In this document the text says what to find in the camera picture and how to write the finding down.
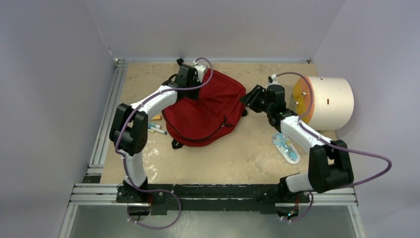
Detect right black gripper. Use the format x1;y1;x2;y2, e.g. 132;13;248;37
238;85;272;115

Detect red backpack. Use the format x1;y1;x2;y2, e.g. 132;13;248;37
162;70;247;149

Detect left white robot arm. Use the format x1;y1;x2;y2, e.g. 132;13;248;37
109;63;208;203

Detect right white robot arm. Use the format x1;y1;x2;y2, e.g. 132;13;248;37
240;84;354;202

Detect light blue pencil case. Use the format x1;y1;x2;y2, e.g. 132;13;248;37
272;132;301;165

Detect white cylinder with coloured disc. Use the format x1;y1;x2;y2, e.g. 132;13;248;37
290;76;354;131

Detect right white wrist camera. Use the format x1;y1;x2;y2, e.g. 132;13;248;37
268;74;279;86

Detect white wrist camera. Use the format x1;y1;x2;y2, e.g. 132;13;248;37
268;74;279;86
193;64;208;83

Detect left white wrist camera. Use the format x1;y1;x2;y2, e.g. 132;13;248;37
193;64;208;83

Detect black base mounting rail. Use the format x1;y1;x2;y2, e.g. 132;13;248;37
116;184;310;215

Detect aluminium frame rails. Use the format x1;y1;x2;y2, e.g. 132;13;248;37
68;63;357;222

